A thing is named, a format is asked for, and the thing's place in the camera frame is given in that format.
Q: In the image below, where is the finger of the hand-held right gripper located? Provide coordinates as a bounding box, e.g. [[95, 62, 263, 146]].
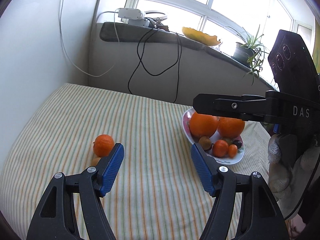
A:
[[193, 93, 267, 122]]

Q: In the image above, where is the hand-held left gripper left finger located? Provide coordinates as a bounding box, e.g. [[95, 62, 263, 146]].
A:
[[26, 142, 125, 240]]

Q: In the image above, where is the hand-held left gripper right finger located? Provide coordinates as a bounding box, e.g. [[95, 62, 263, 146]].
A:
[[191, 143, 290, 240]]

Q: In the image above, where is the large orange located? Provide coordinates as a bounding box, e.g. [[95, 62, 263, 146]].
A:
[[217, 117, 245, 139], [189, 112, 218, 138]]

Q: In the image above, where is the floral white plate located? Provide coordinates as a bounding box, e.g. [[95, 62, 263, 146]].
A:
[[182, 107, 245, 165]]

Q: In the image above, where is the small mandarin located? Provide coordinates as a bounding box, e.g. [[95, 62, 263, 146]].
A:
[[93, 134, 115, 157], [212, 140, 229, 157]]

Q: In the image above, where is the person's right hand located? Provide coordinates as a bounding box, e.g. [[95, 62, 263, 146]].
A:
[[267, 134, 320, 201]]

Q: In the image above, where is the potted spider plant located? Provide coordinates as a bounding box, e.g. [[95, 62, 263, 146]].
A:
[[224, 24, 269, 85]]

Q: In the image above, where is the yellow fruit bowl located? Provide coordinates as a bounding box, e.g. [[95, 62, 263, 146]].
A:
[[182, 26, 222, 47]]

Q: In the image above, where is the white-framed window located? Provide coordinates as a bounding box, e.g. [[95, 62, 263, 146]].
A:
[[125, 0, 315, 63]]

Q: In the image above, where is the grey windowsill mat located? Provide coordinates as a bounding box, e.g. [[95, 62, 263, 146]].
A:
[[99, 22, 279, 92]]

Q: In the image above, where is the white power strip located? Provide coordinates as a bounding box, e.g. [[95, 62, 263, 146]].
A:
[[117, 8, 150, 27]]

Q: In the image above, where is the black cable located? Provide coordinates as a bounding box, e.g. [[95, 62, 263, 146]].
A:
[[128, 26, 182, 103]]

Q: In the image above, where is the ring light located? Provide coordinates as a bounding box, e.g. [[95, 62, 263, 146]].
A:
[[144, 10, 168, 28]]

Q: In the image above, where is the white cable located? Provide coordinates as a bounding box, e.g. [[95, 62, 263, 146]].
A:
[[59, 0, 120, 77]]

